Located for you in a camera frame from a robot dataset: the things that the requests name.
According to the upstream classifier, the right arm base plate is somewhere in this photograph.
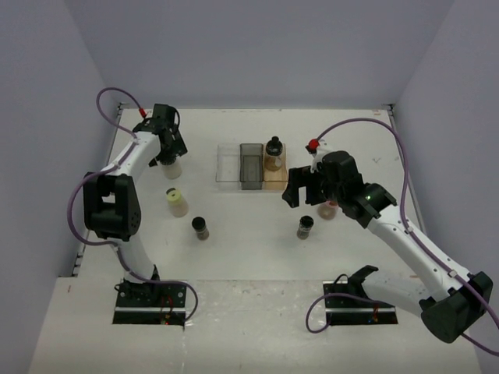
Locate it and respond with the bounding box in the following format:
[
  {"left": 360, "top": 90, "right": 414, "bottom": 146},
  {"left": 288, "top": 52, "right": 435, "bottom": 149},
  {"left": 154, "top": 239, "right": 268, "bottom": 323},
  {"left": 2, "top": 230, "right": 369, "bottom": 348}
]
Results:
[{"left": 323, "top": 283, "right": 393, "bottom": 309}]

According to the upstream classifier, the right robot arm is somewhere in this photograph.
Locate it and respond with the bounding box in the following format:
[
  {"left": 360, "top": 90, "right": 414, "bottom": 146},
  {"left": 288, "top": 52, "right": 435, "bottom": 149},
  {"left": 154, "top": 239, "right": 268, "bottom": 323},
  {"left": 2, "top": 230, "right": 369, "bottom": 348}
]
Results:
[{"left": 282, "top": 150, "right": 494, "bottom": 344}]

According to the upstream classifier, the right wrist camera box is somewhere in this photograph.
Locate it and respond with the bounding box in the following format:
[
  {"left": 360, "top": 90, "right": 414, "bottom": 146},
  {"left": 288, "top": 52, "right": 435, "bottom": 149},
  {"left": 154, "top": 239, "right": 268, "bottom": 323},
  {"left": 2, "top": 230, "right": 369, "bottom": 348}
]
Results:
[{"left": 306, "top": 139, "right": 334, "bottom": 170}]

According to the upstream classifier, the bottle with pink cap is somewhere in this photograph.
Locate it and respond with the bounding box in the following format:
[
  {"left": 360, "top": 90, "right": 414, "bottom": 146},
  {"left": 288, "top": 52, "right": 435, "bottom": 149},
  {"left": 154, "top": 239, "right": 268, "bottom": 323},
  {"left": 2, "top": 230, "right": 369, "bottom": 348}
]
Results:
[{"left": 317, "top": 200, "right": 338, "bottom": 221}]

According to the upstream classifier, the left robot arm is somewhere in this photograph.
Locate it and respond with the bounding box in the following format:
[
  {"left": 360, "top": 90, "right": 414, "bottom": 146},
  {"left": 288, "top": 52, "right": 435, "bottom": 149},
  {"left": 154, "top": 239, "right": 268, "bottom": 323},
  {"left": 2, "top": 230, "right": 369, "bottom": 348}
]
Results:
[{"left": 83, "top": 104, "right": 187, "bottom": 306}]

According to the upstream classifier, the spice jar black cap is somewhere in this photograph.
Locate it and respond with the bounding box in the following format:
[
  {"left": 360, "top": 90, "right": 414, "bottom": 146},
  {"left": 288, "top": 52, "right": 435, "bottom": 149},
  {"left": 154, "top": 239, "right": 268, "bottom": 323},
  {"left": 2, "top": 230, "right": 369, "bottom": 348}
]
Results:
[
  {"left": 191, "top": 217, "right": 209, "bottom": 240},
  {"left": 296, "top": 215, "right": 314, "bottom": 240}
]

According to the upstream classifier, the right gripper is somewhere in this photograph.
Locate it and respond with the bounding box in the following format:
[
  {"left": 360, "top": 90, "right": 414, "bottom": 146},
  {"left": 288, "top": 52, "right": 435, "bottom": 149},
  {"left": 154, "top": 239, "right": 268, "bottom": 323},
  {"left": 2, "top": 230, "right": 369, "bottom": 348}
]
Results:
[{"left": 282, "top": 164, "right": 344, "bottom": 207}]

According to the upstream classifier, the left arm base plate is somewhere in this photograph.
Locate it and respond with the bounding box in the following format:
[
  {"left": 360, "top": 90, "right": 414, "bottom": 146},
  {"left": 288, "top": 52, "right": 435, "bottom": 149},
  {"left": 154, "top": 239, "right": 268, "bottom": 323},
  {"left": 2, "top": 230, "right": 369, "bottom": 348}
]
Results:
[{"left": 115, "top": 280, "right": 186, "bottom": 312}]

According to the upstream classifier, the bottle with yellow cap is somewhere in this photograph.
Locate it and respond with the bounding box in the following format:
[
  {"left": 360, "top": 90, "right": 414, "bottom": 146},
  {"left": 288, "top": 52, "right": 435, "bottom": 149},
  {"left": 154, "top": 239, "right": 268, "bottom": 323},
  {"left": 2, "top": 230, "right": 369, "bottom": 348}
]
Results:
[{"left": 165, "top": 188, "right": 189, "bottom": 217}]

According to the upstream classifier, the brown bottle black spout cap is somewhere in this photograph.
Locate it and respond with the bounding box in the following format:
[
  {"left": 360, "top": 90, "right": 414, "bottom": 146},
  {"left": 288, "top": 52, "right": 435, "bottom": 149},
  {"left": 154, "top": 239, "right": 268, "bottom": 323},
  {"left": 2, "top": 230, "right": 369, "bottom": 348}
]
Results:
[{"left": 264, "top": 136, "right": 283, "bottom": 171}]

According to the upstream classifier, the clear plastic bin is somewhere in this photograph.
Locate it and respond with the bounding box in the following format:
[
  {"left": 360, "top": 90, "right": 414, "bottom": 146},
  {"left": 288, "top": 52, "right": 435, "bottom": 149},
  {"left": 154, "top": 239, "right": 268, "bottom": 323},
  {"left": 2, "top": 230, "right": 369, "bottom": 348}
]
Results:
[{"left": 216, "top": 143, "right": 240, "bottom": 183}]

